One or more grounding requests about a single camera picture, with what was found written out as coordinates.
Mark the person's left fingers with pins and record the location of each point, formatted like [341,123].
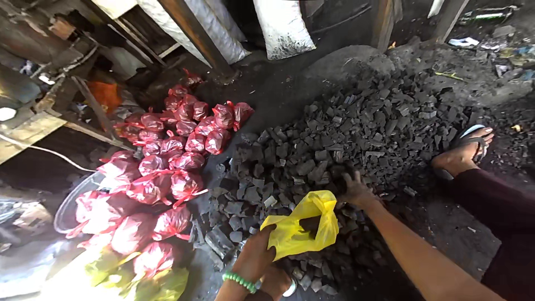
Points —
[271,251]

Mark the person's left hand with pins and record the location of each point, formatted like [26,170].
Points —
[253,256]

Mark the grey round tub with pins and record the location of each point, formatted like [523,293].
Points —
[67,213]

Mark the filled yellow-green bags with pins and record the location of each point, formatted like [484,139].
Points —
[163,286]

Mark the green twig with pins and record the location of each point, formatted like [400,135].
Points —
[451,76]

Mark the white crumpled litter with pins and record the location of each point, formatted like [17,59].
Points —
[464,42]

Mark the grey wooden post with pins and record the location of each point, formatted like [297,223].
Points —
[450,21]

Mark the brown wooden post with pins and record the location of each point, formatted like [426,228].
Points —
[196,39]

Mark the pile of red plastic bags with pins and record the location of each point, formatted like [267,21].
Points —
[148,188]

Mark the person's right hand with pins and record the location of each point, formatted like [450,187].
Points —
[360,195]

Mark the pile of black charcoal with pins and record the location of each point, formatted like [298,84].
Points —
[292,154]

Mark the weathered wooden post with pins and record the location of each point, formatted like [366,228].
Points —
[382,25]

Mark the person's right fingers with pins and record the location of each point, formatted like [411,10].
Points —
[349,180]

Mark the orange cloth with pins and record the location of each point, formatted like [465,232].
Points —
[104,97]

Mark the yellow plastic bag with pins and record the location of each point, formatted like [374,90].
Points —
[288,237]

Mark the grey wooden stick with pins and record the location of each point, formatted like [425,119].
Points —
[95,108]

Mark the person's right forearm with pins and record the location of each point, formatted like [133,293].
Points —
[422,251]

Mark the person's legs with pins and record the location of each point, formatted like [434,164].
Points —
[493,205]

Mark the person's left forearm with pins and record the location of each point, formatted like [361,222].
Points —
[235,286]

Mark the light wooden board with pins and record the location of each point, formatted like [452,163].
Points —
[31,133]

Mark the white charcoal-stained sack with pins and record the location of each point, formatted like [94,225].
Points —
[284,31]

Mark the long wooden beam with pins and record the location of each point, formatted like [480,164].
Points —
[98,136]

